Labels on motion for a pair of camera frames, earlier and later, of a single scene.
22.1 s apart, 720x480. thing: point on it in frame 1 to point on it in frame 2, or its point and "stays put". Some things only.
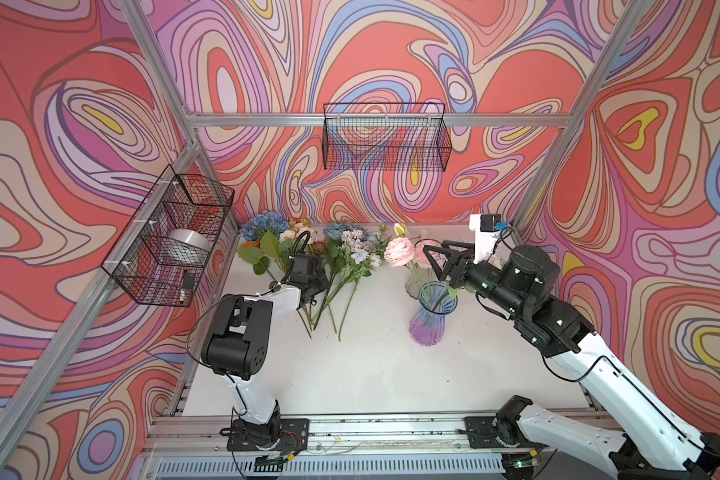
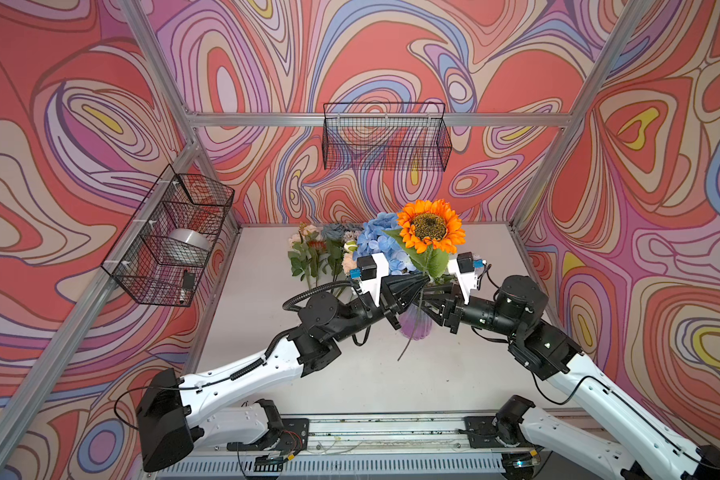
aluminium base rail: [196, 447] stays put
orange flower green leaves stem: [265, 254] to [427, 231]
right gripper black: [463, 264] to [451, 315]
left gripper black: [323, 282] to [389, 299]
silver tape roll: [186, 245] stays put
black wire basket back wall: [386, 137] stays put
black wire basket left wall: [165, 241] stays put
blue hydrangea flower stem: [262, 223] to [373, 239]
